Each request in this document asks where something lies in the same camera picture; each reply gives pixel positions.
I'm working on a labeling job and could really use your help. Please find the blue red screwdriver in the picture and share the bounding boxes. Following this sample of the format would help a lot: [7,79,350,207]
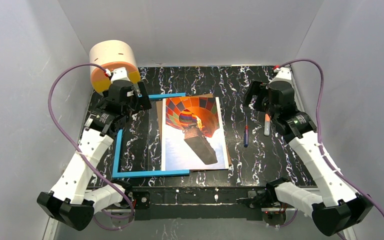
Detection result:
[243,117,249,148]

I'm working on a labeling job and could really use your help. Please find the hot air balloon photo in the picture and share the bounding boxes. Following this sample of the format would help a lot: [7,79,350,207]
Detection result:
[160,96,230,172]

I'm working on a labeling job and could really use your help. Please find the blue wooden picture frame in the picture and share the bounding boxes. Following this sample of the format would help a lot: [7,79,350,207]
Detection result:
[111,92,190,179]

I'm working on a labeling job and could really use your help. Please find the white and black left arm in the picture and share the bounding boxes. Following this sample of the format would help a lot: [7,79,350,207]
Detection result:
[36,80,152,231]

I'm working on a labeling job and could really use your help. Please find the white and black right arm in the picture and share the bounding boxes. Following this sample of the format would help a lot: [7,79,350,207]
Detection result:
[243,81,373,236]

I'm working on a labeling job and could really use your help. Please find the white orange-capped marker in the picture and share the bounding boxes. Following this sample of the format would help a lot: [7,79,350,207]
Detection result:
[264,113,271,136]

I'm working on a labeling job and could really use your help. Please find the white cylindrical drawer box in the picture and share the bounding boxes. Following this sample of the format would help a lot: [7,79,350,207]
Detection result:
[89,40,141,95]

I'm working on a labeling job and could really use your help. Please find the brown frame backing board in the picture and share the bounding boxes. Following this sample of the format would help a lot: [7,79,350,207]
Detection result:
[155,93,233,172]

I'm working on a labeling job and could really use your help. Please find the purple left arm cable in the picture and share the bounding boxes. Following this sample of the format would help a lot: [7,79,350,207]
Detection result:
[47,62,137,232]

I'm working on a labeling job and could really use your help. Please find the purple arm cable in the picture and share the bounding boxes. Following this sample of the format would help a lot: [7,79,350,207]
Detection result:
[271,58,384,240]
[47,62,137,232]

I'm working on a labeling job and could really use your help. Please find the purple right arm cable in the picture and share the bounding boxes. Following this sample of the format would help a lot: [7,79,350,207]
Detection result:
[271,58,384,240]

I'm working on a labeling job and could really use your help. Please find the black front mounting rail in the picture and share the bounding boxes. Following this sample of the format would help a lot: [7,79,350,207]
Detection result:
[127,187,287,225]

